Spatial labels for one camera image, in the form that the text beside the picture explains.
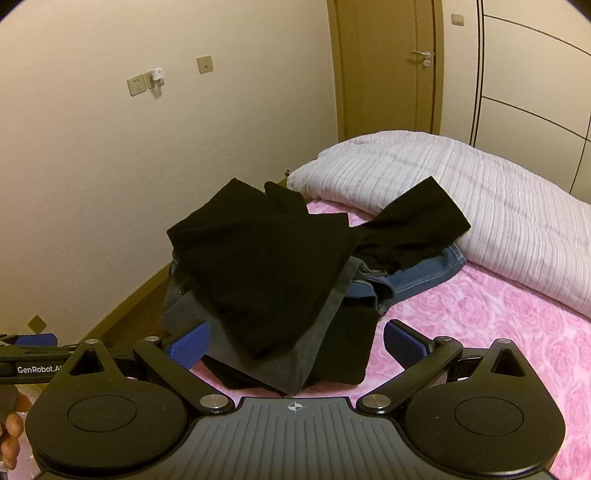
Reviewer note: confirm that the brown wooden door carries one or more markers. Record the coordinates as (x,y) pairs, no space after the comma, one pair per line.
(379,84)

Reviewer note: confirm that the small switch beside door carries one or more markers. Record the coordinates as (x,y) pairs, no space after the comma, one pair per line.
(457,19)

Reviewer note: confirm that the white plugged adapter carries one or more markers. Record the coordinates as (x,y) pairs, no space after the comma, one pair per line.
(154,78)

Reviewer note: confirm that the person's left hand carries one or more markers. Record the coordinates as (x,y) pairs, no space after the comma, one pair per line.
(12,430)

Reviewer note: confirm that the white wardrobe with black lines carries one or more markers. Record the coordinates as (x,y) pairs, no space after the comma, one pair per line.
(534,86)

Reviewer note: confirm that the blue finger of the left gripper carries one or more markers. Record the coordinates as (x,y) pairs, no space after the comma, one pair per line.
(26,340)

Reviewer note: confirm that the beige wall switch plate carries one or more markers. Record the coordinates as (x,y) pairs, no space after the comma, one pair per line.
(204,64)

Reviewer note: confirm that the white striped quilt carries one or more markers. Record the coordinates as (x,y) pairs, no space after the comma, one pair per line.
(523,227)

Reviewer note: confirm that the blue denim jeans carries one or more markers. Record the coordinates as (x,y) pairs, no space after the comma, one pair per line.
(385,289)

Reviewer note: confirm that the silver door handle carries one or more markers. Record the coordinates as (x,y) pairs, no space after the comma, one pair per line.
(426,57)

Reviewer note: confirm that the white wall socket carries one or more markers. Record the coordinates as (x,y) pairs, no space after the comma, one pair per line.
(136,85)

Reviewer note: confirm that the black garment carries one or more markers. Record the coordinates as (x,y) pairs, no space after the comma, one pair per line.
(263,265)

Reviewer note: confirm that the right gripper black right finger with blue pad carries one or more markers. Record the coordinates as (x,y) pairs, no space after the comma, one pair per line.
(424,361)

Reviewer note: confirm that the grey garment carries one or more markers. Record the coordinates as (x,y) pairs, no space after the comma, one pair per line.
(286,371)

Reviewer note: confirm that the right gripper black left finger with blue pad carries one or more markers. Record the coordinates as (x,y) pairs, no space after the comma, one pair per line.
(169,360)

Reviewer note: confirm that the pink rose bed sheet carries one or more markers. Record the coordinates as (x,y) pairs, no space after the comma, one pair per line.
(477,307)

